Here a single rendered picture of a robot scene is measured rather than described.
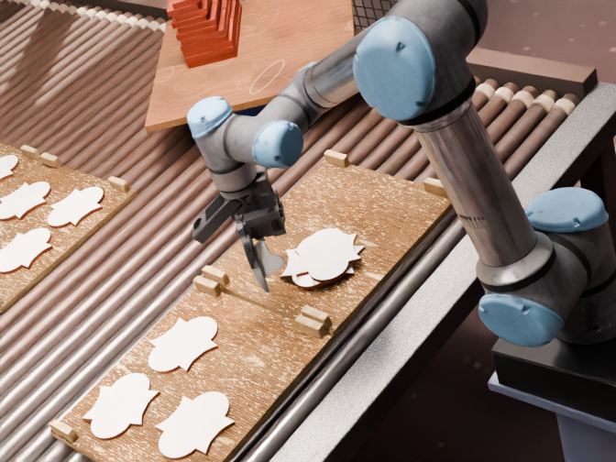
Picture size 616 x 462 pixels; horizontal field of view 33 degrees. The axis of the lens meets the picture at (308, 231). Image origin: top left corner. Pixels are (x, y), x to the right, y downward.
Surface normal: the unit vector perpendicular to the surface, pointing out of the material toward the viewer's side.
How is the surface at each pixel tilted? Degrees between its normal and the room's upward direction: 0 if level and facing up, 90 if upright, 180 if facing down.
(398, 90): 83
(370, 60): 83
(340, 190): 0
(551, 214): 9
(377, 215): 0
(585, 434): 90
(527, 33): 0
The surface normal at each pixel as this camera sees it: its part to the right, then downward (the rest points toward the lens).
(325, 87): -0.60, 0.58
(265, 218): 0.08, 0.61
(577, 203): -0.25, -0.83
